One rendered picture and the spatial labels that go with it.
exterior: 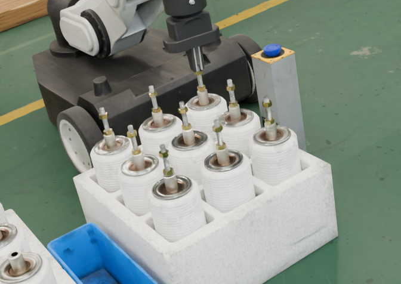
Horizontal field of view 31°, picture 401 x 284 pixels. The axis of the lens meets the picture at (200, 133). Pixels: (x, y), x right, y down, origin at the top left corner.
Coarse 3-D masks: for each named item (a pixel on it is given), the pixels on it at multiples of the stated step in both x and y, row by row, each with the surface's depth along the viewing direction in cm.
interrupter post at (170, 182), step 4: (164, 176) 130; (168, 176) 130; (172, 176) 129; (164, 180) 130; (168, 180) 129; (172, 180) 130; (176, 180) 131; (168, 184) 130; (172, 184) 130; (176, 184) 131; (168, 188) 130; (172, 188) 130; (176, 188) 131
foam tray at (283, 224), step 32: (320, 160) 144; (96, 192) 149; (256, 192) 142; (288, 192) 138; (320, 192) 143; (128, 224) 137; (224, 224) 131; (256, 224) 136; (288, 224) 141; (320, 224) 146; (160, 256) 128; (192, 256) 129; (224, 256) 134; (256, 256) 139; (288, 256) 144
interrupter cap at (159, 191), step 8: (176, 176) 134; (184, 176) 134; (160, 184) 133; (184, 184) 131; (192, 184) 131; (152, 192) 131; (160, 192) 131; (168, 192) 131; (176, 192) 130; (184, 192) 129
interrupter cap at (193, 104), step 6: (210, 96) 161; (216, 96) 161; (192, 102) 160; (198, 102) 160; (210, 102) 159; (216, 102) 158; (192, 108) 158; (198, 108) 157; (204, 108) 156; (210, 108) 156
